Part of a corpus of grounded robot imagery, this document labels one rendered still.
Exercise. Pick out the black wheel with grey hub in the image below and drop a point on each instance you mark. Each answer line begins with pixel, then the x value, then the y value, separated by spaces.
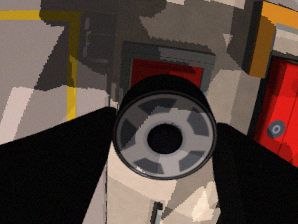
pixel 164 99

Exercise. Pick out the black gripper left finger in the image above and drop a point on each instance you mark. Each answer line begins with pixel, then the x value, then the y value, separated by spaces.
pixel 49 177

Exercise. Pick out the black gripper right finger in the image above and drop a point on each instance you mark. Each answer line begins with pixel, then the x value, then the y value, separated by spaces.
pixel 254 185

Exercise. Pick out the yellow rectangular outline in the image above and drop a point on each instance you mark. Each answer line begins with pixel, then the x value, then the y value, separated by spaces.
pixel 74 31

